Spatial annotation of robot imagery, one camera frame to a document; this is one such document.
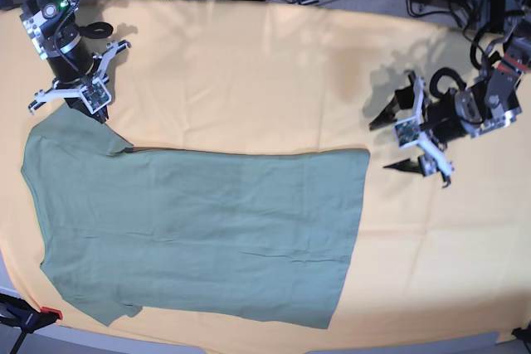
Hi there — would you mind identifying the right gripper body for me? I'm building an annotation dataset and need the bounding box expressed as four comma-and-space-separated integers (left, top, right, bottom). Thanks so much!
48, 41, 109, 112

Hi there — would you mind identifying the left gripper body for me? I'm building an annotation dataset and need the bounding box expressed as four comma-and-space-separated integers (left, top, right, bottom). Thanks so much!
424, 88, 466, 148

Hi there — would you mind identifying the green T-shirt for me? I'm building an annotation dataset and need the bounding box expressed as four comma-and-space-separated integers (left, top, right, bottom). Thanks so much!
22, 106, 370, 329

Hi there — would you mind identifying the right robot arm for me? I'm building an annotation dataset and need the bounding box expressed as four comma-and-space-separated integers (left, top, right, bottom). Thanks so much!
20, 0, 130, 123

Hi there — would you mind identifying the black corner clamp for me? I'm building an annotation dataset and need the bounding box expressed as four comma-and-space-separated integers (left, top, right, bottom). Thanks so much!
511, 325, 531, 345

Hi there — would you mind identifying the black red table clamp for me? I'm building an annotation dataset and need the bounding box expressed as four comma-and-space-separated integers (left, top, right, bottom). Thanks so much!
1, 293, 63, 354

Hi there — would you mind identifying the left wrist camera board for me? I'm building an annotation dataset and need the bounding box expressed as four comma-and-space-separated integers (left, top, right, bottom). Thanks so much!
393, 119, 421, 148

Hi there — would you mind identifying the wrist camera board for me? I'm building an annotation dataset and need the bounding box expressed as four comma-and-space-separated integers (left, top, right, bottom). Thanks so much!
80, 84, 112, 114
393, 119, 421, 148

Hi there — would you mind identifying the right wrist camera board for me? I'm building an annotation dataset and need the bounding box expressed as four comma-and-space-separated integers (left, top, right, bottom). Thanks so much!
80, 84, 112, 114

